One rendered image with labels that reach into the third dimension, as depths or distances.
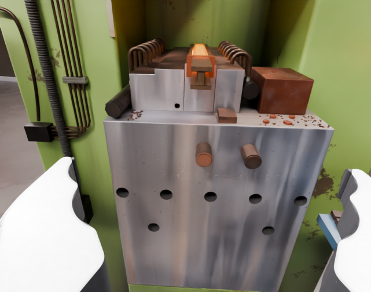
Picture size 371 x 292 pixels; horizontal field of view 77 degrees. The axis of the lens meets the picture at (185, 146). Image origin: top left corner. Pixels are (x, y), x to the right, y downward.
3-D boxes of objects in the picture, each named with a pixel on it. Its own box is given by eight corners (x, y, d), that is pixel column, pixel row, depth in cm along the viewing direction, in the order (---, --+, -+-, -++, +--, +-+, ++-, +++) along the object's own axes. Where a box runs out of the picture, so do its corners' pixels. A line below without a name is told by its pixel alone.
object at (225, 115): (217, 113, 43) (217, 107, 42) (233, 114, 43) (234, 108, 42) (218, 123, 39) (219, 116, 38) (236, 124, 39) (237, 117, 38)
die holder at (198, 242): (278, 292, 58) (335, 129, 38) (127, 284, 59) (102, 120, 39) (241, 168, 108) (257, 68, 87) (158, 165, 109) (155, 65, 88)
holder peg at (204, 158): (212, 168, 37) (213, 153, 36) (194, 167, 37) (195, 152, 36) (210, 155, 41) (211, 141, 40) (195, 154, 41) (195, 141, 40)
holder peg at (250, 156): (260, 170, 37) (263, 155, 36) (243, 169, 37) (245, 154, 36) (254, 157, 41) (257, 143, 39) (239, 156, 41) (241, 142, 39)
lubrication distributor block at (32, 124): (50, 142, 61) (46, 127, 59) (28, 141, 61) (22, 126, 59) (57, 137, 63) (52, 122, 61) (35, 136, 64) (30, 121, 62)
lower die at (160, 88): (239, 113, 43) (245, 65, 39) (132, 109, 44) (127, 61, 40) (219, 71, 80) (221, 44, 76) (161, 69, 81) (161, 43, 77)
